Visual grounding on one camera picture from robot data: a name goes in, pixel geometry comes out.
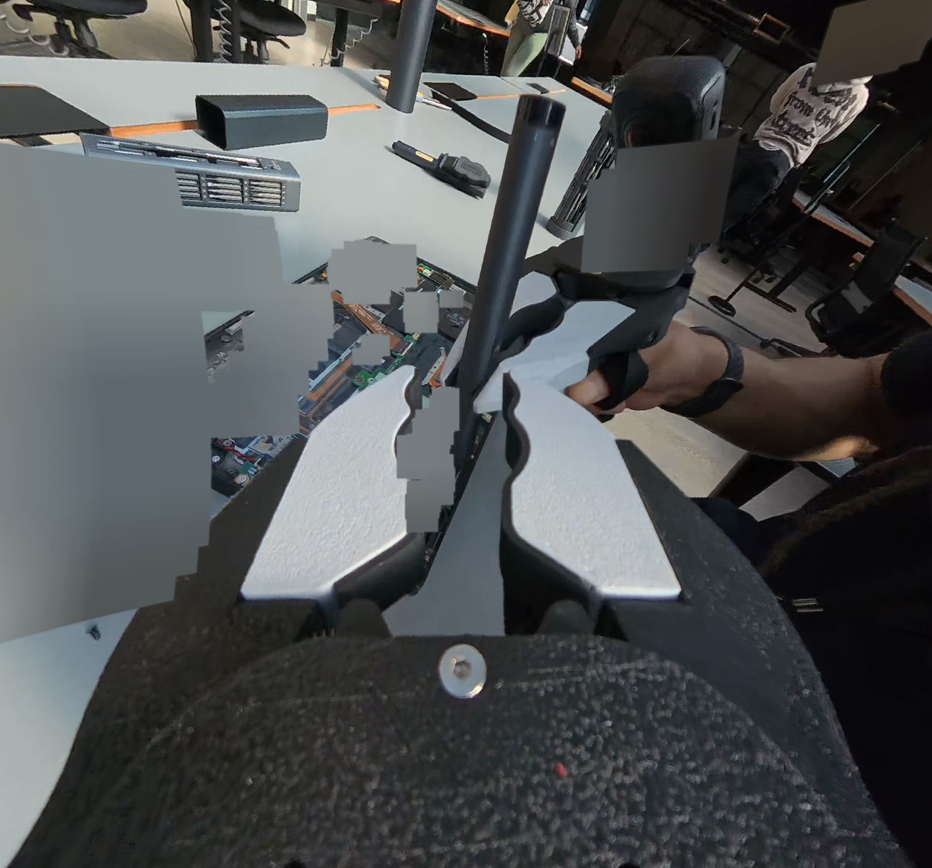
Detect grey desk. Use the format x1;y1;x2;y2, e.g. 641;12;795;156
0;54;616;763

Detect dark grey case sleeve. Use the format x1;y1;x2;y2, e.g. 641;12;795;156
195;95;329;150

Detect person's right forearm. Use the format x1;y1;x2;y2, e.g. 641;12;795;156
721;352;893;460

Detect black laptop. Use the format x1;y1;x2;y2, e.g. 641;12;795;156
204;234;496;498

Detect black flat strip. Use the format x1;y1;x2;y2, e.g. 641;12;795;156
444;96;511;144

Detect person's right hand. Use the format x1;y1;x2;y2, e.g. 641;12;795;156
565;320;701;417

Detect grey screwdriver bit case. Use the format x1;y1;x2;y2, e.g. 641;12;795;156
80;133;301;212

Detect black folded tripod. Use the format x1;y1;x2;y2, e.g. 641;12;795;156
546;111;620;239

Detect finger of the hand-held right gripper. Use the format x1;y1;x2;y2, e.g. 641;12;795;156
444;274;563;386
472;300;639;415

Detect tall dark grey cylinder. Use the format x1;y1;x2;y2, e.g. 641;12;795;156
386;0;440;113

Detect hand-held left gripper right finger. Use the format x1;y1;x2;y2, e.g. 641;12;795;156
501;369;684;603

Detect black wristband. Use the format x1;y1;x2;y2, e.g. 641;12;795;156
688;327;745;419

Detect person's dark clothing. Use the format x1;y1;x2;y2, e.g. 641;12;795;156
692;333;932;868

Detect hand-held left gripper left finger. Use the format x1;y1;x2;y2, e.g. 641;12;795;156
239;364;432;604

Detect dark grey electric screwdriver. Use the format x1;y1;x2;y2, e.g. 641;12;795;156
455;95;567;461

